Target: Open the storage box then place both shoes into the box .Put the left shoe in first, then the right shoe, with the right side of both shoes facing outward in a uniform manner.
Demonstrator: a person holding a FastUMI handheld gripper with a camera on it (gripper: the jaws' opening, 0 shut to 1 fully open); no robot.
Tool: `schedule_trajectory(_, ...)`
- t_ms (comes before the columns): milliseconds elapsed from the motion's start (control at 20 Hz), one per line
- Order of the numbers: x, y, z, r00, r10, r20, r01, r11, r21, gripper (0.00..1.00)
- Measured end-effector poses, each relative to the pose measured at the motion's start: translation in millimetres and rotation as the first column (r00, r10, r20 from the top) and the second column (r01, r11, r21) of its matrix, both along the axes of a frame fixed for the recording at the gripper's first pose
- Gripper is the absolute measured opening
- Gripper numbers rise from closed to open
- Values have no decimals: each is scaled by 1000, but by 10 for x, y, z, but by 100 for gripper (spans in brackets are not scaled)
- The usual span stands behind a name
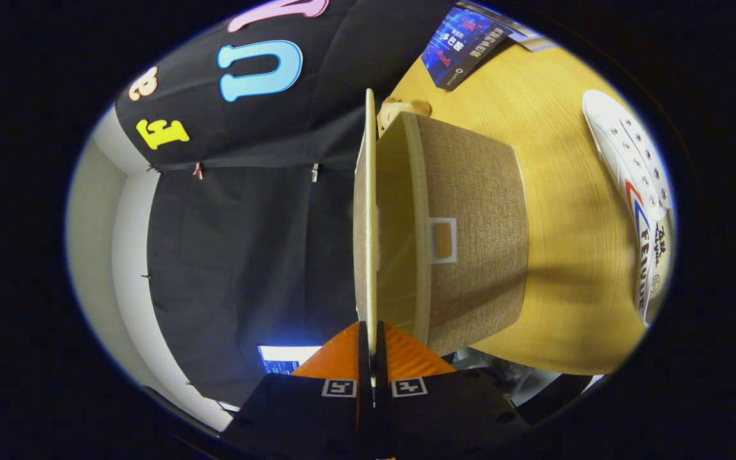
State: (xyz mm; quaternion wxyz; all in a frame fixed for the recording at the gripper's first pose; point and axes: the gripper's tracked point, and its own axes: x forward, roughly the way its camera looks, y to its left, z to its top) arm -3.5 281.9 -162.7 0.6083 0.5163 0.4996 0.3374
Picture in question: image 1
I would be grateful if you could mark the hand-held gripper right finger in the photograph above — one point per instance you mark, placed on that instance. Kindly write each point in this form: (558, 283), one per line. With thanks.
(444, 415)

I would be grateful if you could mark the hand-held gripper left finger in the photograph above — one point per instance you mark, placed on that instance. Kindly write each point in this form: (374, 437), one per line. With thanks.
(304, 415)

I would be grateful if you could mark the beige fabric storage box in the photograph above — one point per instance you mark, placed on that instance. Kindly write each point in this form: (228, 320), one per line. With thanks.
(476, 191)

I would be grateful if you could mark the white canvas shoe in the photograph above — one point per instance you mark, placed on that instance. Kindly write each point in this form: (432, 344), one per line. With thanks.
(623, 147)

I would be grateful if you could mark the computer monitor screen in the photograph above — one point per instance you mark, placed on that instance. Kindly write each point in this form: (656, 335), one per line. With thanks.
(288, 358)

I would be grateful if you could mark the silver clip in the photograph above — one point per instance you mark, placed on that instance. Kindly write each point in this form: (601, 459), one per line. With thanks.
(315, 172)

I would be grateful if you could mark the copper clip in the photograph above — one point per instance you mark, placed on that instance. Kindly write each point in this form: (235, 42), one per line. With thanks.
(198, 170)

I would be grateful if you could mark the brown plush toy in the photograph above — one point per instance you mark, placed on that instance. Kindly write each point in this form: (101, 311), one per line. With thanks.
(400, 107)

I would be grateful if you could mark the dark blue book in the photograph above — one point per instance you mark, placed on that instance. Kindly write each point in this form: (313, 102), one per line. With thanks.
(464, 45)

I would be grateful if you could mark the light blue cover book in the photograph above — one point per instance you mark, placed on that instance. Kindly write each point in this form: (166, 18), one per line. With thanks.
(534, 43)

